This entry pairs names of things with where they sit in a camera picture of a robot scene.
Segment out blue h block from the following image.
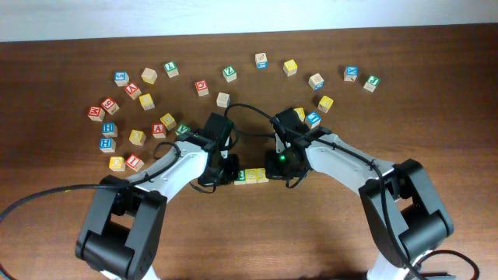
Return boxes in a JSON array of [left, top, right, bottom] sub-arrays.
[[99, 138, 116, 153], [102, 122, 118, 138]]

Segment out red 9 block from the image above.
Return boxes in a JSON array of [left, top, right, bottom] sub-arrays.
[[101, 97, 119, 115]]

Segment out green Z block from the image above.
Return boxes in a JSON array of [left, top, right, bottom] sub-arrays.
[[223, 65, 237, 82]]

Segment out red A block lower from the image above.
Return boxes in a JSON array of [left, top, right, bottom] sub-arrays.
[[152, 123, 167, 138]]

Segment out green R block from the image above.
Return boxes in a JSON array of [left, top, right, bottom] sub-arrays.
[[234, 170, 247, 185]]

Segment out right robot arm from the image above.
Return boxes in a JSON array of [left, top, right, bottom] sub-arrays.
[[265, 108, 454, 279]]

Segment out blue S block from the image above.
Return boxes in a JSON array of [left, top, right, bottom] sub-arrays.
[[114, 72, 129, 87]]

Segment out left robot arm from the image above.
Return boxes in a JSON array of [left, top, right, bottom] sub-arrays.
[[75, 113, 240, 279]]

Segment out blue P side block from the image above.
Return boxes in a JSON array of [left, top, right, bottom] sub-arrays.
[[216, 93, 230, 108]]

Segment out blue X block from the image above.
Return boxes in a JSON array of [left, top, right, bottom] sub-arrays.
[[344, 65, 359, 82]]

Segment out blue D block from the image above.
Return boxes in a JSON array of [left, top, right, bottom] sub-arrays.
[[308, 73, 324, 90]]

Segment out red M block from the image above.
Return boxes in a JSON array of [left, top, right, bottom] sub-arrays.
[[87, 106, 105, 122]]

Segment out blue H block upper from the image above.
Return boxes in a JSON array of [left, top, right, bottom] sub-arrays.
[[102, 122, 118, 138]]

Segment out plain wooden yellow block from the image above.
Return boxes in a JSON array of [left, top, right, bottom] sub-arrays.
[[141, 68, 158, 85]]

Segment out red Q block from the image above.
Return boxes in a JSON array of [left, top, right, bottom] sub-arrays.
[[195, 80, 209, 96]]

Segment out blue I leaf block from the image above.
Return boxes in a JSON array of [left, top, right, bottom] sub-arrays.
[[305, 112, 321, 129]]

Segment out blue H block lower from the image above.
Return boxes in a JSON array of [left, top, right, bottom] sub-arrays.
[[99, 138, 116, 153]]

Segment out yellow block camera picture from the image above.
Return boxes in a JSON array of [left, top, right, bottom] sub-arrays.
[[244, 169, 258, 184]]

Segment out green J block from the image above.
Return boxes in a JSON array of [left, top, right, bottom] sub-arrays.
[[363, 75, 381, 92]]

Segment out green V block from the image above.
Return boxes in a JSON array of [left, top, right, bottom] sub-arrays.
[[175, 124, 191, 135]]

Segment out red a block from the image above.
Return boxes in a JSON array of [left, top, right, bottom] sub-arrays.
[[124, 82, 142, 100], [152, 123, 167, 138]]

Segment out yellow block tilted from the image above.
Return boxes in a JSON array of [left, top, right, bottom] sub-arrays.
[[317, 96, 334, 113]]

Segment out yellow block by gripper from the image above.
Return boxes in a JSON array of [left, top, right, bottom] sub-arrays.
[[160, 113, 177, 131]]

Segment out yellow block under arm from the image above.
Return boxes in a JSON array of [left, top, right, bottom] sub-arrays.
[[128, 130, 146, 145]]

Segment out red I block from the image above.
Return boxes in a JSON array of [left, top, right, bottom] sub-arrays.
[[125, 154, 144, 172]]

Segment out blue block far centre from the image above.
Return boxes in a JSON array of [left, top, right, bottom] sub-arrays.
[[255, 53, 268, 69]]

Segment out green L block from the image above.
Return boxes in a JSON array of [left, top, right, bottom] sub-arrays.
[[164, 61, 179, 78]]

